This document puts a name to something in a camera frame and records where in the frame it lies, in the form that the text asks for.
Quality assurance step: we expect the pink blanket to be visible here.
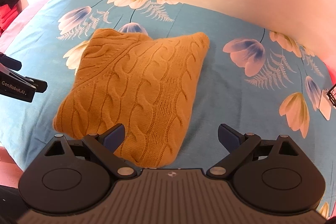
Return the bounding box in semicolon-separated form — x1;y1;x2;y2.
0;0;51;51

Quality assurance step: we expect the mustard cable-knit cardigan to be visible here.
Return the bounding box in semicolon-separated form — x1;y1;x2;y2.
53;28;210;168

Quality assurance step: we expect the blue floral bed sheet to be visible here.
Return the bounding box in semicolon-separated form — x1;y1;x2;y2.
1;0;335;214

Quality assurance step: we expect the black wire basket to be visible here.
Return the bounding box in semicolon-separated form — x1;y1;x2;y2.
326;84;336;108

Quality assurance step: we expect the red clothes pile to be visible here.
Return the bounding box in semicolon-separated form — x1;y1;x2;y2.
0;4;19;34

